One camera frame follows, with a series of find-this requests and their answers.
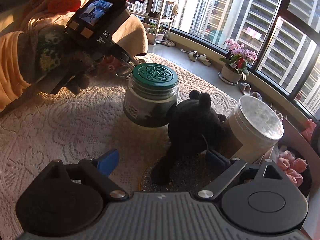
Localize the metal shelf rack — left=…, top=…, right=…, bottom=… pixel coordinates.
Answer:
left=127, top=0, right=178, bottom=45

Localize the pink orchid flower pot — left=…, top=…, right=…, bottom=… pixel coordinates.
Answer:
left=219, top=39, right=257, bottom=85

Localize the dark gloved left hand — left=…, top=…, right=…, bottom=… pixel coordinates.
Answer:
left=17, top=24, right=104, bottom=94

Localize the glittery round yellow pad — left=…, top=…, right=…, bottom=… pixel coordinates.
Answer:
left=139, top=152, right=219, bottom=194

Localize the white powder plastic jar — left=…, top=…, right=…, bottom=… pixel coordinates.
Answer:
left=220, top=95, right=284, bottom=163

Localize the pink cardboard box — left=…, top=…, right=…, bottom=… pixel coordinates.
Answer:
left=254, top=118, right=320, bottom=205

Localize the pink hair scrunchie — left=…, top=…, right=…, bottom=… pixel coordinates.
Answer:
left=277, top=150, right=308, bottom=187

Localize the beige cloth pile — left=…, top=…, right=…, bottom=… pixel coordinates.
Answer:
left=0, top=0, right=149, bottom=55

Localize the grey slipper pair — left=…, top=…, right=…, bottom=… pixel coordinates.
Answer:
left=239, top=82, right=263, bottom=101

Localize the orange sleeved forearm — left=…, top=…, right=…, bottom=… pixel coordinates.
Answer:
left=1, top=31, right=31, bottom=111

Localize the grey patterned fabric bundle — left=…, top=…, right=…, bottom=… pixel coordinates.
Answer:
left=100, top=56, right=123, bottom=73

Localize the green lid glass jar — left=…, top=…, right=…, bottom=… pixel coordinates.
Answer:
left=123, top=63, right=178, bottom=127

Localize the white shoe pair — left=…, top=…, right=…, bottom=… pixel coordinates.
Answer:
left=181, top=49, right=212, bottom=67

